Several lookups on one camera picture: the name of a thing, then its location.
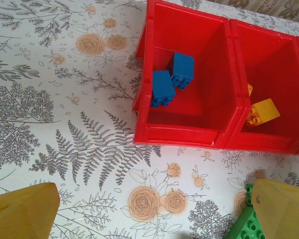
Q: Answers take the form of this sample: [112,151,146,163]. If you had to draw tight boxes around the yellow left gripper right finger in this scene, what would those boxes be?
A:
[253,178,299,239]

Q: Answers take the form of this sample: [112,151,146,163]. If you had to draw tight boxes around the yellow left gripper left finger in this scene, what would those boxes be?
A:
[0,182,60,239]

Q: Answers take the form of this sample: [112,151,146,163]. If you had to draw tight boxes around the green long lego brick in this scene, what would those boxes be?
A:
[226,206,268,239]

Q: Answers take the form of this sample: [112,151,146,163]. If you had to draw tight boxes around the blue lego brick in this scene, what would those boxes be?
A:
[150,70,176,109]
[167,52,195,90]

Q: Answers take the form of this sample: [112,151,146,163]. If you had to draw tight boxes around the green square lego brick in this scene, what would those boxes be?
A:
[244,183,257,208]

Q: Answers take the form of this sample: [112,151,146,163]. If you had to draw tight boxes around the floral tablecloth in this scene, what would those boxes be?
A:
[0,0,299,239]

